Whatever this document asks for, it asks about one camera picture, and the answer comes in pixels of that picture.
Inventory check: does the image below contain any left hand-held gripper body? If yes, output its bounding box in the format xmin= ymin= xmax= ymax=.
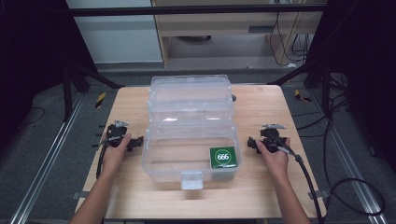
xmin=105 ymin=119 xmax=133 ymax=149

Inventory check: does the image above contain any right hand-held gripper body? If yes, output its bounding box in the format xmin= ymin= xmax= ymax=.
xmin=259 ymin=122 xmax=291 ymax=154

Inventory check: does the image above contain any green square card packet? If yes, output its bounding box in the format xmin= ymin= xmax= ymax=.
xmin=209 ymin=146 xmax=239 ymax=170

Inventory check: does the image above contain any clear plastic storage box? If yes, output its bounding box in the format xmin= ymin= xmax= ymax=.
xmin=141 ymin=74 xmax=242 ymax=191

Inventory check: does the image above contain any person's left hand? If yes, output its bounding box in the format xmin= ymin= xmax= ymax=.
xmin=101 ymin=133 xmax=133 ymax=175

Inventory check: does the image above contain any person's right hand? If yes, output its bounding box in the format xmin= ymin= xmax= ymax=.
xmin=255 ymin=137 xmax=291 ymax=183

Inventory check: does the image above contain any yellow black striped tape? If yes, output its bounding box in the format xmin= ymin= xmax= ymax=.
xmin=294 ymin=89 xmax=313 ymax=104
xmin=94 ymin=91 xmax=107 ymax=109

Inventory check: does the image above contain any black metal stand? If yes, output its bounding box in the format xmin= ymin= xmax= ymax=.
xmin=61 ymin=60 xmax=126 ymax=123
xmin=268 ymin=54 xmax=332 ymax=117

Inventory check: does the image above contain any white cabinet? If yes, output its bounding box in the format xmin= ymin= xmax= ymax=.
xmin=65 ymin=0 xmax=163 ymax=65

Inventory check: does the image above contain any dark curtain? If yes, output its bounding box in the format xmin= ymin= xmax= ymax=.
xmin=306 ymin=0 xmax=396 ymax=174
xmin=0 ymin=0 xmax=96 ymax=152

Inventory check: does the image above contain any light wooden desk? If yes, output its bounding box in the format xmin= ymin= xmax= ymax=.
xmin=150 ymin=0 xmax=325 ymax=68

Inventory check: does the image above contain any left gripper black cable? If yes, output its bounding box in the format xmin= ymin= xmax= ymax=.
xmin=95 ymin=136 xmax=110 ymax=180

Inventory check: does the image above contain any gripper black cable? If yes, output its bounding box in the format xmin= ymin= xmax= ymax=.
xmin=266 ymin=132 xmax=325 ymax=224
xmin=95 ymin=136 xmax=110 ymax=180

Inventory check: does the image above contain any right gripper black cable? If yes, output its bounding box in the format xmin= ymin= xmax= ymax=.
xmin=266 ymin=132 xmax=325 ymax=224

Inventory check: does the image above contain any metal table bracket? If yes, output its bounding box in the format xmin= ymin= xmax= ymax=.
xmin=71 ymin=191 xmax=90 ymax=201
xmin=307 ymin=189 xmax=332 ymax=201

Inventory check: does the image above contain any aluminium floor rail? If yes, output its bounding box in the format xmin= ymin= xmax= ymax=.
xmin=8 ymin=92 xmax=86 ymax=224
xmin=310 ymin=89 xmax=389 ymax=224

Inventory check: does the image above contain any bundle of black cables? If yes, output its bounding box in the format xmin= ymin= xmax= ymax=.
xmin=268 ymin=11 xmax=314 ymax=68

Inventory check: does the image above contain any black looped floor cable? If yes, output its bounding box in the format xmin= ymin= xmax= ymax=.
xmin=322 ymin=90 xmax=388 ymax=217

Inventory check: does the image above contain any black horizontal frame bar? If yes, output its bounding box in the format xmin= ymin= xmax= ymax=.
xmin=66 ymin=5 xmax=329 ymax=18

